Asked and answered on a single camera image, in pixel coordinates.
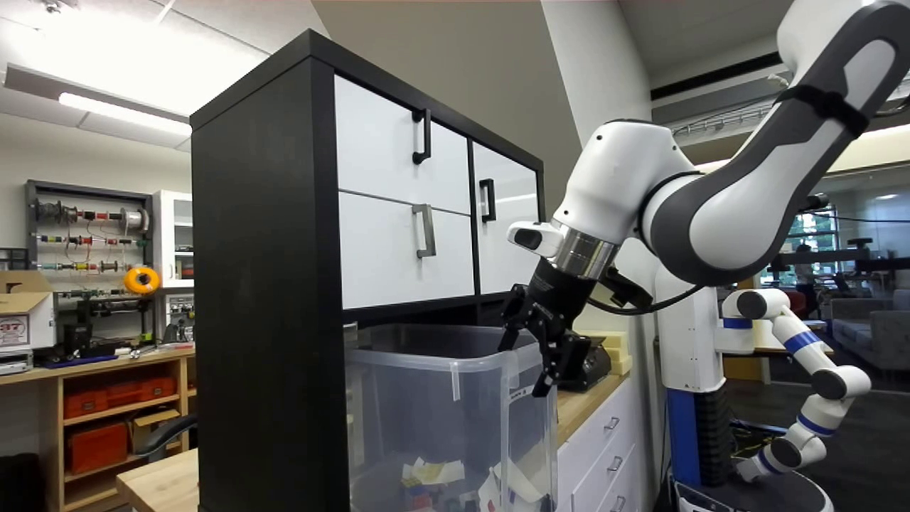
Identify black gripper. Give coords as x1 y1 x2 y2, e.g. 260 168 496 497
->
499 259 596 399

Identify clear plastic storage bin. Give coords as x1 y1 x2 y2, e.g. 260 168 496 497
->
348 323 556 512

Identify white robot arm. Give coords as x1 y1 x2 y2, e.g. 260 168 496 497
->
508 0 910 396

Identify white cabinet door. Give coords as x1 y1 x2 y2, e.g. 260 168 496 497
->
475 146 539 295

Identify black cube shelf cabinet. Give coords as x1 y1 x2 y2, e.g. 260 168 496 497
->
192 30 545 512

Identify black device on counter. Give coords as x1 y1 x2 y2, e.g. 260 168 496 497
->
562 335 611 393

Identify lower left white drawer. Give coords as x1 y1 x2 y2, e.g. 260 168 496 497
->
340 194 475 311

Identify white drawer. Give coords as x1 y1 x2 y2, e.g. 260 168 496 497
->
336 77 471 214
340 194 475 311

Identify white blue background robot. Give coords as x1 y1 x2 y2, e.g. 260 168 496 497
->
651 281 877 512

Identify upper left white drawer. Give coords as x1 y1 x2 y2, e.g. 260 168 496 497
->
336 77 471 214

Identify yellow tape spool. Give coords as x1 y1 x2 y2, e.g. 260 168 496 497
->
122 265 162 298

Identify wooden workbench shelf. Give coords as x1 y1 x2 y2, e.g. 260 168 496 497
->
0 348 196 512

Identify white cardboard box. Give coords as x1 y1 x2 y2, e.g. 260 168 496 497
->
0 271 57 366

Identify ceiling light fixture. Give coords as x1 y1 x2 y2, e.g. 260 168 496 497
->
4 66 192 139

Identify wall tool rack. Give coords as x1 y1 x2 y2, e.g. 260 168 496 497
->
27 180 154 305

